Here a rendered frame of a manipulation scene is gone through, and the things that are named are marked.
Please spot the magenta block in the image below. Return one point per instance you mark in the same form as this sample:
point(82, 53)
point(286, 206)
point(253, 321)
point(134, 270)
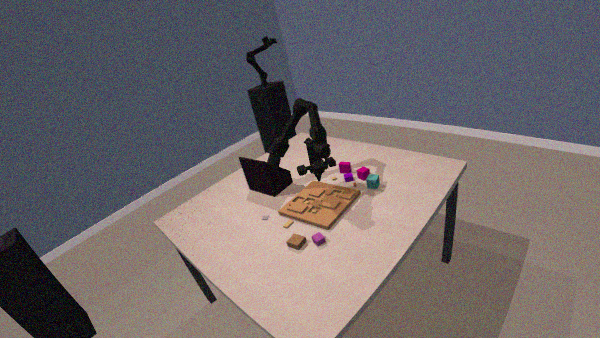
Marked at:
point(345, 167)

